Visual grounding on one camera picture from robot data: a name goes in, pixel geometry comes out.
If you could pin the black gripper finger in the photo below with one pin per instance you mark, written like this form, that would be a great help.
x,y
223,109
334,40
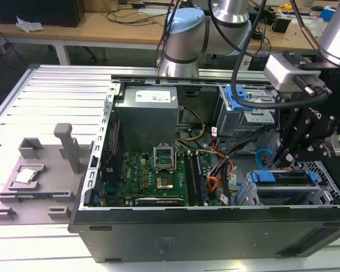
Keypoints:
x,y
284,124
323,150

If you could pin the hard disk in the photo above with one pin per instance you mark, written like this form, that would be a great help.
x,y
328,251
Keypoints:
x,y
283,177

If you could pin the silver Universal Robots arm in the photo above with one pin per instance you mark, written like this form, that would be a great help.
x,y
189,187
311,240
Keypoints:
x,y
184,37

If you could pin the grey metal disk bay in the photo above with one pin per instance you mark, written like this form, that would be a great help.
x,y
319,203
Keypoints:
x,y
323,187

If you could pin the black RAM slot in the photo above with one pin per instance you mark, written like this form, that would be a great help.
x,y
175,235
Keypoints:
x,y
190,178
201,178

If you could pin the grey metal drive cage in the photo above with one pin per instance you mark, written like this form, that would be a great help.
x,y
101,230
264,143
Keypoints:
x,y
252,119

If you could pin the blue plastic drive carrier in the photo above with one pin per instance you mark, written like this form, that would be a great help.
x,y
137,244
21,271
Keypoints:
x,y
229,99

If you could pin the clear plastic bag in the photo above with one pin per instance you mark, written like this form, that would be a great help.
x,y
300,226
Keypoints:
x,y
314,28

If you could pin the black motor block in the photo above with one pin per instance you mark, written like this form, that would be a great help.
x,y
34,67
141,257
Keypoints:
x,y
282,23

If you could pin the blue cardboard box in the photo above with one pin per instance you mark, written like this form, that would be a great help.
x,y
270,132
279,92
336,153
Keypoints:
x,y
327,12

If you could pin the CPU socket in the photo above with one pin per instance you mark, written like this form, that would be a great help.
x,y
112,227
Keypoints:
x,y
164,158

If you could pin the gold chipset chip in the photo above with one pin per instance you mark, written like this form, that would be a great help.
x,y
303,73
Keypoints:
x,y
165,183

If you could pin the grey power supply unit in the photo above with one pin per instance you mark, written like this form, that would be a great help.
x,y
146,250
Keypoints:
x,y
147,119

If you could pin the black graphics card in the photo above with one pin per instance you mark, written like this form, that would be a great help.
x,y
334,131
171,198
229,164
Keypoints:
x,y
158,201

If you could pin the black open PC case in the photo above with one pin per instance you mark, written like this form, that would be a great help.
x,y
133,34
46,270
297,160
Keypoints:
x,y
187,238

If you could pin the green motherboard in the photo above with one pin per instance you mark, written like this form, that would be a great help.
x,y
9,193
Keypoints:
x,y
136,173

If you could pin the black case fan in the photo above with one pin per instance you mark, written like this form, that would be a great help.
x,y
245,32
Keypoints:
x,y
114,136

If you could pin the grey parts rack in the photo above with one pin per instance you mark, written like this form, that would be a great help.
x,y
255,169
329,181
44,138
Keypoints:
x,y
59,181

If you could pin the silver CPU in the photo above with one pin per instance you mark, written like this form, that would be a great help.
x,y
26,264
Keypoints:
x,y
25,175

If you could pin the large black box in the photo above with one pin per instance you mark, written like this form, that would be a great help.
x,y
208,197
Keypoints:
x,y
37,11

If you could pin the crumpled white tissue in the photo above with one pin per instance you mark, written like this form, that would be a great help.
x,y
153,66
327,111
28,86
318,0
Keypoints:
x,y
28,25

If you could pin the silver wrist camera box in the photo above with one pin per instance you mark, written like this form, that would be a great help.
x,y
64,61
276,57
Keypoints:
x,y
283,72

